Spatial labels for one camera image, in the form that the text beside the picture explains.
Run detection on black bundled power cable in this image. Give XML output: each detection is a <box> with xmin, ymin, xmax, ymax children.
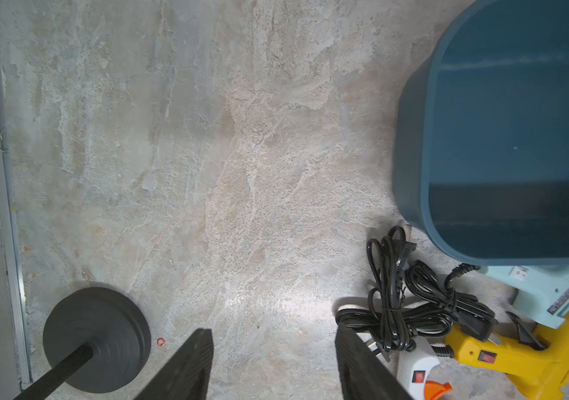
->
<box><xmin>335</xmin><ymin>225</ymin><xmax>498</xmax><ymax>357</ymax></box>

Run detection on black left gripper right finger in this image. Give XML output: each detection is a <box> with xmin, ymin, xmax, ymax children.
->
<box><xmin>334</xmin><ymin>325</ymin><xmax>412</xmax><ymax>400</ymax></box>

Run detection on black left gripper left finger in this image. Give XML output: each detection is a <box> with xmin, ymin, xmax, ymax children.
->
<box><xmin>135</xmin><ymin>328</ymin><xmax>214</xmax><ymax>400</ymax></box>

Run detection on yellow glue gun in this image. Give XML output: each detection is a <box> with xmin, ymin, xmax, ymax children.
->
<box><xmin>445</xmin><ymin>314</ymin><xmax>569</xmax><ymax>399</ymax></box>

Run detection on mint green glue gun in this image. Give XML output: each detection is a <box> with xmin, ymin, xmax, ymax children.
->
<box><xmin>479</xmin><ymin>265</ymin><xmax>569</xmax><ymax>329</ymax></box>

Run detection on teal plastic storage box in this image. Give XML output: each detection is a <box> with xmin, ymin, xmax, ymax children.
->
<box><xmin>393</xmin><ymin>1</ymin><xmax>569</xmax><ymax>265</ymax></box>

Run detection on black round stand base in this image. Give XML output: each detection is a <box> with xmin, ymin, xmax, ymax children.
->
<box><xmin>17</xmin><ymin>287</ymin><xmax>151</xmax><ymax>399</ymax></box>

